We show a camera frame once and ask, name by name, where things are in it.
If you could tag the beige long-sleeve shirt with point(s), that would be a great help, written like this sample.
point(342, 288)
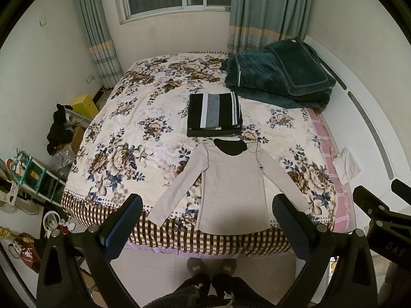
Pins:
point(233, 198)

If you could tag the green curtain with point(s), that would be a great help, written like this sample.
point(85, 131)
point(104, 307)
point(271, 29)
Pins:
point(254, 24)
point(100, 44)

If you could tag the black clothes on rack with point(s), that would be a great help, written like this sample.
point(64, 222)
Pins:
point(59, 133)

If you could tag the red bag on floor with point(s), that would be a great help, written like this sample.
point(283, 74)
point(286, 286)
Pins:
point(24, 245)

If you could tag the pink plaid bed sheet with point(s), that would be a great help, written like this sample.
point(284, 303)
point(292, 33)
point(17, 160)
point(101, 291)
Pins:
point(344, 220)

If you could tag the teal shelf rack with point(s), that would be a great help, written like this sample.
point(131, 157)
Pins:
point(35, 178)

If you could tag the grey slipper foot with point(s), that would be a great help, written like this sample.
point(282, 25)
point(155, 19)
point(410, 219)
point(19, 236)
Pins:
point(196, 266)
point(227, 266)

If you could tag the clear plastic bag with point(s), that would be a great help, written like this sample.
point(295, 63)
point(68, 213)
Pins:
point(62, 161)

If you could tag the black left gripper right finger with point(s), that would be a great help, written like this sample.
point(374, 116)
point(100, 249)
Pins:
point(311, 243)

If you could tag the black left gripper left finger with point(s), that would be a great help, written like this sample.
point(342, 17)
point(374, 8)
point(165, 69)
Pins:
point(103, 243)

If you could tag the dark green folded blanket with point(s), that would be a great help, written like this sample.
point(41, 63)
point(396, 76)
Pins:
point(286, 73)

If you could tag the folded black striped clothes stack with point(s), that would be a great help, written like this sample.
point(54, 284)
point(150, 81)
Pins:
point(212, 115)

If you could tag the right grey slipper foot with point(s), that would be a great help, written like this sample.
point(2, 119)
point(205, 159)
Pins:
point(227, 266)

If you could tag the white bed headboard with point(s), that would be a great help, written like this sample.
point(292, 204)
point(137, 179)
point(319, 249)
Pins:
point(357, 123)

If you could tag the white clothes rack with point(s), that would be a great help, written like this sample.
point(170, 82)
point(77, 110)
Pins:
point(76, 120)

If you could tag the left grey slipper foot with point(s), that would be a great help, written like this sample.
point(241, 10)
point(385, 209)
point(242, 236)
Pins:
point(196, 266)

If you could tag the right green curtain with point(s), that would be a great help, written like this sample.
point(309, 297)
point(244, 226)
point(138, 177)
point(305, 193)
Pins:
point(254, 24)

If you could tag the white cloth on bed edge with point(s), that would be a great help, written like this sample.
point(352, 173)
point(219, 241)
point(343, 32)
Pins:
point(346, 166)

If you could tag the left green curtain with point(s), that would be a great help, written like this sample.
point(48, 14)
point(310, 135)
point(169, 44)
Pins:
point(100, 44)

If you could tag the yellow box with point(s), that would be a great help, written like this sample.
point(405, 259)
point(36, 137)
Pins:
point(84, 106)

